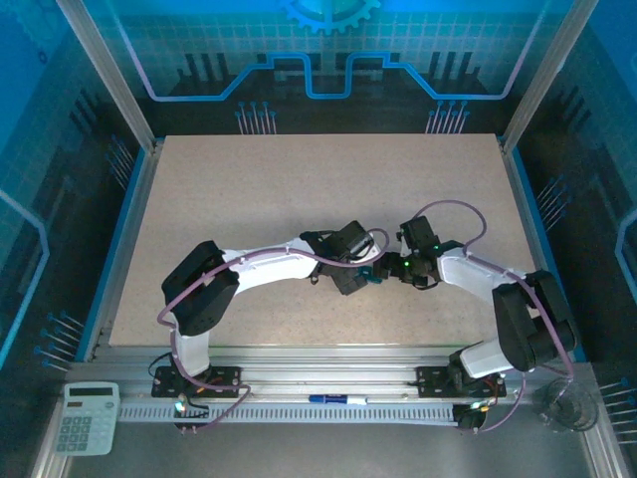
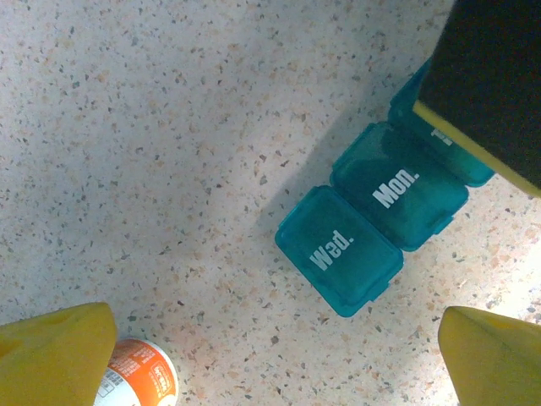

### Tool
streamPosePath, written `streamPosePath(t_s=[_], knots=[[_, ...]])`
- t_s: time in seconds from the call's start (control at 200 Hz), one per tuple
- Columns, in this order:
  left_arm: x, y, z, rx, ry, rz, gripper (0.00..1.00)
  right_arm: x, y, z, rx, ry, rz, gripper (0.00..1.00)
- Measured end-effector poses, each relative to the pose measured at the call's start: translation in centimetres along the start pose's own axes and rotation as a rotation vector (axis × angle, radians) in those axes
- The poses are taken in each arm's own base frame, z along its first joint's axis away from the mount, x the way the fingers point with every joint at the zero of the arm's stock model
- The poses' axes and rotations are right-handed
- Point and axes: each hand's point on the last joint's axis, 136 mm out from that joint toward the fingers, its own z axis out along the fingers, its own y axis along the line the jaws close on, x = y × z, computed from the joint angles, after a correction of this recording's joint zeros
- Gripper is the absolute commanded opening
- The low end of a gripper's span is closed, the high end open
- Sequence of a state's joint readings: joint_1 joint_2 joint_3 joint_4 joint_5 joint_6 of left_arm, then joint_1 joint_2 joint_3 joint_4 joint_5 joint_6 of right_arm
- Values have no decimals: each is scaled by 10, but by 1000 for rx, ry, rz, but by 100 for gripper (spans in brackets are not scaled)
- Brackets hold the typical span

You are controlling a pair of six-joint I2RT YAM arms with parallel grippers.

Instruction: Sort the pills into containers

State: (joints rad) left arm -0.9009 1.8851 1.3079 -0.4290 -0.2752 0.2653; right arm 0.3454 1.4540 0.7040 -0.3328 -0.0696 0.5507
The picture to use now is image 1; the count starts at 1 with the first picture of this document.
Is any blue white marker pen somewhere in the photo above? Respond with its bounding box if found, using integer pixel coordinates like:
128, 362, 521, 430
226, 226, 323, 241
308, 393, 369, 405

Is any clear glass beaker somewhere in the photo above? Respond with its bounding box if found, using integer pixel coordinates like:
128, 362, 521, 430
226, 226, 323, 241
532, 376, 601, 433

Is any white desk calculator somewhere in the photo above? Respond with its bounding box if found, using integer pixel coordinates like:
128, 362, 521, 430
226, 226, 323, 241
53, 381, 121, 457

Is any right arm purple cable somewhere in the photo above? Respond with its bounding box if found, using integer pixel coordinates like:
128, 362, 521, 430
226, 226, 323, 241
411, 199, 576, 434

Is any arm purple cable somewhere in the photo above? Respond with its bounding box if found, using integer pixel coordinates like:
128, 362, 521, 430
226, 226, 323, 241
156, 227, 392, 435
411, 199, 576, 434

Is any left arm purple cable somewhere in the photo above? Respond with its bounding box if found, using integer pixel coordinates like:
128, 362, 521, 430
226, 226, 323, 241
156, 227, 392, 435

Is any aluminium table side rail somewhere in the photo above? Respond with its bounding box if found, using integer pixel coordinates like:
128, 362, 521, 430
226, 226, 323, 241
82, 141, 165, 362
497, 136, 588, 362

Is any aluminium mounting rail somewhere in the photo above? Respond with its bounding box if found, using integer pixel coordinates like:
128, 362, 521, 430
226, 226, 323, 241
69, 346, 593, 400

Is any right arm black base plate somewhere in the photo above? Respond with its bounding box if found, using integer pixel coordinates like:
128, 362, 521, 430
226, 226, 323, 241
415, 365, 508, 399

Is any grey slotted cable duct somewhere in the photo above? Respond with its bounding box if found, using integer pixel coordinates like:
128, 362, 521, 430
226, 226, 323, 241
118, 401, 462, 425

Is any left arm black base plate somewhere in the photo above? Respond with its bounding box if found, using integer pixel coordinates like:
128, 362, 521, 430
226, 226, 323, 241
151, 365, 244, 399

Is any aluminium frame post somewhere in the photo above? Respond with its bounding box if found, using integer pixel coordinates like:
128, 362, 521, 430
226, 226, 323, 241
500, 0, 601, 153
54, 0, 165, 153

